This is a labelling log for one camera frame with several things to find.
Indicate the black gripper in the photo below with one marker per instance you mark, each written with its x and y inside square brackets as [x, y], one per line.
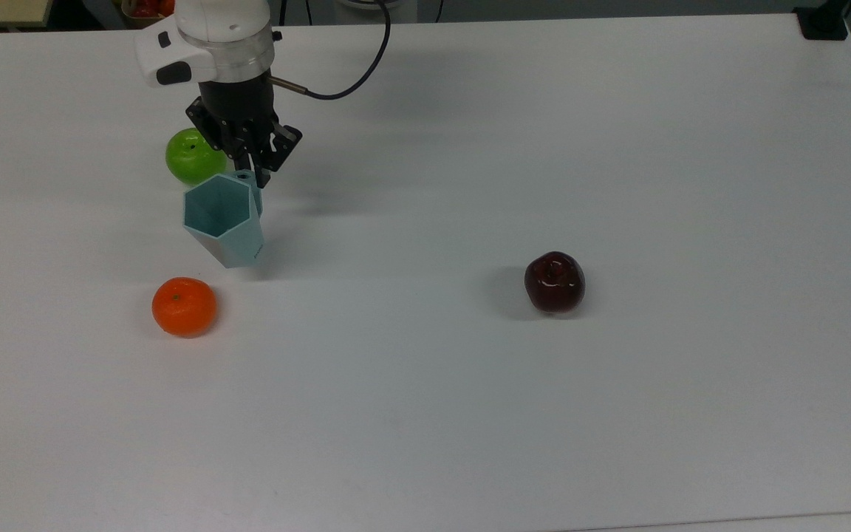
[241, 111]

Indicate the light blue hexagonal mug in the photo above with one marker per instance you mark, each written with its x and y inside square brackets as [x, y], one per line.
[230, 222]

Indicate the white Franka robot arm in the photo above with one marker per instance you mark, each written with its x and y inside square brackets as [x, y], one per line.
[219, 37]

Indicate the green apple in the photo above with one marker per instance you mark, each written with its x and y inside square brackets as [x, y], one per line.
[189, 159]

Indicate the orange mandarin fruit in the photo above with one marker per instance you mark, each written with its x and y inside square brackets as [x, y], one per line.
[184, 307]

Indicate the box with red items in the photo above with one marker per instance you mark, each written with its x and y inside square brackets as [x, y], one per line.
[148, 7]

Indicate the dark red apple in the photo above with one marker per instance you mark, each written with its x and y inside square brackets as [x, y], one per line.
[555, 284]

